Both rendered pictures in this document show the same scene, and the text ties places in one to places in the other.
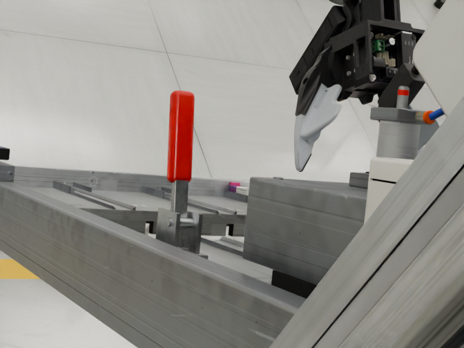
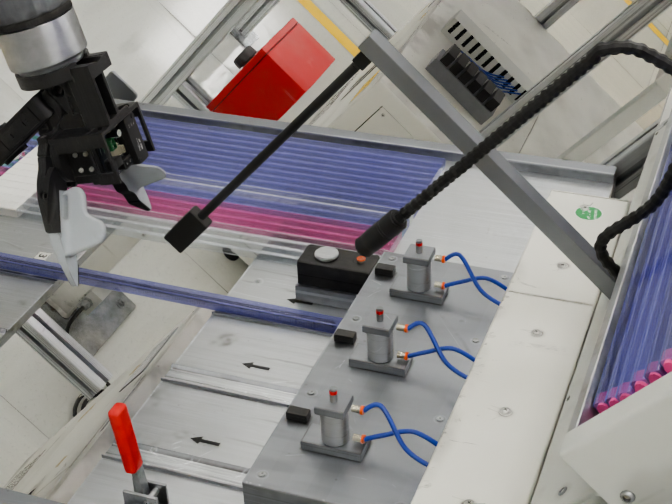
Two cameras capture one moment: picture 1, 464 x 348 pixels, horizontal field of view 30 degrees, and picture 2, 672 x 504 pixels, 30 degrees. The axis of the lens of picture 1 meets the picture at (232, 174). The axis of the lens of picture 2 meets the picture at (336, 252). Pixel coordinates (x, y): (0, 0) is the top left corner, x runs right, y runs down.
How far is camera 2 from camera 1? 0.74 m
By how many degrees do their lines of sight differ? 47
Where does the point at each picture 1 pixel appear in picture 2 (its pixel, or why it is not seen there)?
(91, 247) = not seen: outside the picture
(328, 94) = (72, 201)
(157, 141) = not seen: outside the picture
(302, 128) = (64, 247)
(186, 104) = (125, 417)
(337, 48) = (64, 152)
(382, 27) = (111, 128)
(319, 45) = (22, 132)
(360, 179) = (313, 447)
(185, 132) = (131, 436)
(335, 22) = (43, 116)
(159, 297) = not seen: outside the picture
